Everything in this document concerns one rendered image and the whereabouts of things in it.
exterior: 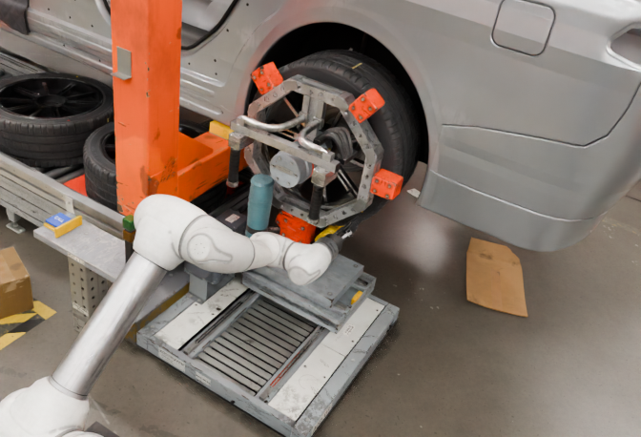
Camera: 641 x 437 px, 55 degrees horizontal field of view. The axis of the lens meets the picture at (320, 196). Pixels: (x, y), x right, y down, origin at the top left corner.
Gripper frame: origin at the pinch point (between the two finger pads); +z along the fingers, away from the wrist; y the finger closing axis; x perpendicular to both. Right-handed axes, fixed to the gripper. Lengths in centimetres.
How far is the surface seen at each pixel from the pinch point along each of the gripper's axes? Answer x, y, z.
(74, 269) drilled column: 38, -80, -60
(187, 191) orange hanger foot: 42, -49, -20
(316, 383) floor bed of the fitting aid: -46, -33, -29
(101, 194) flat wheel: 59, -95, -22
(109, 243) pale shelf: 39, -66, -51
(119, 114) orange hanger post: 76, -33, -42
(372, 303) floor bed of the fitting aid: -44, -34, 26
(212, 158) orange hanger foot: 48, -43, -5
